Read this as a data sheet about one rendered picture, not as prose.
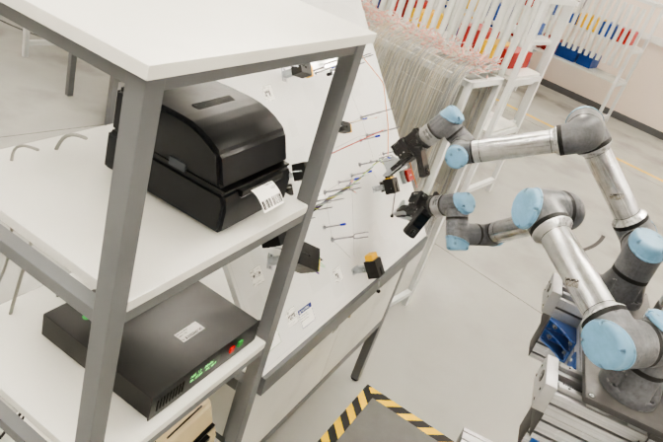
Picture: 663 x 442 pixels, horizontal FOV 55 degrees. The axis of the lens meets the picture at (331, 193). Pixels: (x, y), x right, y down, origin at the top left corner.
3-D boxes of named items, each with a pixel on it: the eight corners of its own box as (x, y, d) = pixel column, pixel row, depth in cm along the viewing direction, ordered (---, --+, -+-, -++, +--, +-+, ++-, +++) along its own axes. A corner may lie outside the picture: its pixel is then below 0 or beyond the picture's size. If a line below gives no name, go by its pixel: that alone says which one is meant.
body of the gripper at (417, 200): (423, 202, 234) (447, 199, 224) (415, 222, 230) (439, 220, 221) (409, 191, 230) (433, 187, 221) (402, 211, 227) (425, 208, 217)
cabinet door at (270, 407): (320, 382, 242) (349, 302, 224) (229, 473, 197) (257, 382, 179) (316, 379, 242) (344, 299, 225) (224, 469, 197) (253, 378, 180)
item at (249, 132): (285, 201, 136) (309, 120, 127) (217, 239, 117) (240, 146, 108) (179, 143, 146) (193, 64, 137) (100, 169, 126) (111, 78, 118)
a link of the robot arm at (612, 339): (674, 352, 146) (563, 181, 180) (628, 355, 139) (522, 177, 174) (638, 378, 153) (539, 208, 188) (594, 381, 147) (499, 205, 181)
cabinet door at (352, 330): (383, 320, 287) (412, 250, 269) (322, 382, 242) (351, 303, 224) (378, 317, 288) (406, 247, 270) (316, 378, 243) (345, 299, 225)
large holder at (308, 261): (241, 237, 173) (281, 230, 165) (280, 254, 186) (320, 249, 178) (238, 260, 171) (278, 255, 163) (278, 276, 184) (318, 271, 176)
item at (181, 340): (256, 341, 154) (261, 321, 151) (149, 424, 125) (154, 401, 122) (158, 274, 166) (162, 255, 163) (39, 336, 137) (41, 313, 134)
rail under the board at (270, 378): (422, 250, 271) (428, 237, 268) (259, 397, 174) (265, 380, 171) (411, 243, 273) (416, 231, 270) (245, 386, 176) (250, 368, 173)
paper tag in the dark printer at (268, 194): (284, 202, 125) (287, 189, 124) (264, 213, 119) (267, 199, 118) (265, 191, 126) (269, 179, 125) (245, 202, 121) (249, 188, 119)
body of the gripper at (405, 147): (398, 146, 235) (421, 126, 229) (410, 164, 233) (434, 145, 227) (388, 148, 229) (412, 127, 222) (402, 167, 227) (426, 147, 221)
